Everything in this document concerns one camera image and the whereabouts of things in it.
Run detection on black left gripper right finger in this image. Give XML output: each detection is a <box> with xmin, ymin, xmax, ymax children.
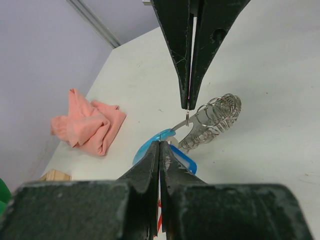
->
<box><xmin>159</xmin><ymin>141</ymin><xmax>313</xmax><ymax>240</ymax></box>

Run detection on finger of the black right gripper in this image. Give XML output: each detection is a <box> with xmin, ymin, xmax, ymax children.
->
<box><xmin>152</xmin><ymin>0</ymin><xmax>193</xmax><ymax>109</ymax></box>
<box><xmin>188</xmin><ymin>0</ymin><xmax>250</xmax><ymax>110</ymax></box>

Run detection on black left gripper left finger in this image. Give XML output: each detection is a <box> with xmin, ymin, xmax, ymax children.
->
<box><xmin>0</xmin><ymin>141</ymin><xmax>160</xmax><ymax>240</ymax></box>

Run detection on key with red tag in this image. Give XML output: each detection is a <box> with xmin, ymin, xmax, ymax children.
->
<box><xmin>153</xmin><ymin>198</ymin><xmax>163</xmax><ymax>238</ymax></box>

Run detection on key with blue window tag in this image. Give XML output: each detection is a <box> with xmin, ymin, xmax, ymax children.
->
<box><xmin>167</xmin><ymin>136</ymin><xmax>198</xmax><ymax>175</ymax></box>

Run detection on wooden clothes rack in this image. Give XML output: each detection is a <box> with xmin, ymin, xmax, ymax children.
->
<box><xmin>38</xmin><ymin>169</ymin><xmax>72</xmax><ymax>181</ymax></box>

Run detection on pink cloth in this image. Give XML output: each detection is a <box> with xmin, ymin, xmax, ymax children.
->
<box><xmin>50</xmin><ymin>88</ymin><xmax>126</xmax><ymax>156</ymax></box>

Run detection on green shirt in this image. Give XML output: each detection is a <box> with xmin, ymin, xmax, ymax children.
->
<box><xmin>0</xmin><ymin>178</ymin><xmax>12</xmax><ymax>215</ymax></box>

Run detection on aluminium frame rail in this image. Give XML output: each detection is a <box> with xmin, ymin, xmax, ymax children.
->
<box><xmin>66</xmin><ymin>0</ymin><xmax>122</xmax><ymax>49</ymax></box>

